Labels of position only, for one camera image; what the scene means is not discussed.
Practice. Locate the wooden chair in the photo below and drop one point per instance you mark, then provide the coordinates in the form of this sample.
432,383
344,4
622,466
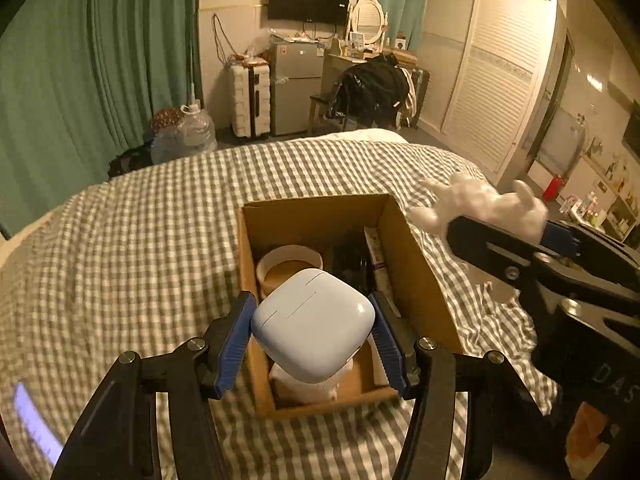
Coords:
320,105

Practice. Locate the light blue rounded case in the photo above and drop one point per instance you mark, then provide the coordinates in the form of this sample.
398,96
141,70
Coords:
310,325

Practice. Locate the dressing table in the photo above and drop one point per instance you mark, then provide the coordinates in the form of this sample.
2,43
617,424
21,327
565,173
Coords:
335,62

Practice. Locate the black jacket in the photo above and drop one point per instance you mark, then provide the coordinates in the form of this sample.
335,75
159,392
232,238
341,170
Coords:
370,90

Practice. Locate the white louvred wardrobe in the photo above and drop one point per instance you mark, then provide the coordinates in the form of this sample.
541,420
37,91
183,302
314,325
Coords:
490,75

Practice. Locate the wide green curtain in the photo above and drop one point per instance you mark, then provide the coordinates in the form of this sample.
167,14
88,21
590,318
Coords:
75,85

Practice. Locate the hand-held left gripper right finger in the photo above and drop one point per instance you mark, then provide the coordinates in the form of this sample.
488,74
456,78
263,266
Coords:
392,350

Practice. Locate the side rack with bottles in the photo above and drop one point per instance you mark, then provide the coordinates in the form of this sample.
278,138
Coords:
600,215

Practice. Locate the red fire extinguisher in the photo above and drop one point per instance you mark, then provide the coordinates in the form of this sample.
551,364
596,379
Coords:
552,189

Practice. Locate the black bag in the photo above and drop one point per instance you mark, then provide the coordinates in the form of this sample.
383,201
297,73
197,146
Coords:
131,162

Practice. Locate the cardboard box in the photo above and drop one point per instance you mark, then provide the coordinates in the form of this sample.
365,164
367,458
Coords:
400,260

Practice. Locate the white plush cloth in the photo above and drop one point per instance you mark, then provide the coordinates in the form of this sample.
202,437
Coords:
480,200

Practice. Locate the white suitcase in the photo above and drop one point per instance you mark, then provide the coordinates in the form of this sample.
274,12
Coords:
249,102

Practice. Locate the person's right hand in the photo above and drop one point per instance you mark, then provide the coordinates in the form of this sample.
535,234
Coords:
590,435

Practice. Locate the white oval mirror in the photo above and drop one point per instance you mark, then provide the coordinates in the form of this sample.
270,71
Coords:
369,20

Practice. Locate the smartphone with lit screen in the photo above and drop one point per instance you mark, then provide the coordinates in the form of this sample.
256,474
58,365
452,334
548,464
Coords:
35,425

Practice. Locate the narrow green curtain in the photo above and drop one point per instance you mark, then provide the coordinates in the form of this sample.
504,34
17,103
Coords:
400,5

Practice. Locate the green checked blanket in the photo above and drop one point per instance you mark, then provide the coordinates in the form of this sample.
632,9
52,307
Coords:
150,260

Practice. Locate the dark floral bag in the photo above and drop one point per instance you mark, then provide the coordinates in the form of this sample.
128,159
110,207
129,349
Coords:
167,119

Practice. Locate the roll of tape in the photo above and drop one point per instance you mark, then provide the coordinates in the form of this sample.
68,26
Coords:
280,260

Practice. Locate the small white tube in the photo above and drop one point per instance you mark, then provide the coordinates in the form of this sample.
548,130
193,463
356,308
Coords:
375,255

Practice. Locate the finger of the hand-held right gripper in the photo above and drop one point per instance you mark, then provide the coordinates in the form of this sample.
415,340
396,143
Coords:
560,239
492,250

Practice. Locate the silver fridge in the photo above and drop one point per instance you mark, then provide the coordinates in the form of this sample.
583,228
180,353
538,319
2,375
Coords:
296,90

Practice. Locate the clear water jug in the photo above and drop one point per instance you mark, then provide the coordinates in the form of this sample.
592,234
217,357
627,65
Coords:
197,130

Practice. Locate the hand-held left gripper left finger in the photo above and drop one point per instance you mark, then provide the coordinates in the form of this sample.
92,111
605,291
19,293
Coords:
235,345

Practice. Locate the black wall television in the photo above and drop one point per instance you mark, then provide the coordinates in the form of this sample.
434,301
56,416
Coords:
309,0

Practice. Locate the white bedding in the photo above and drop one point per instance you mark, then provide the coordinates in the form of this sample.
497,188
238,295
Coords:
360,136

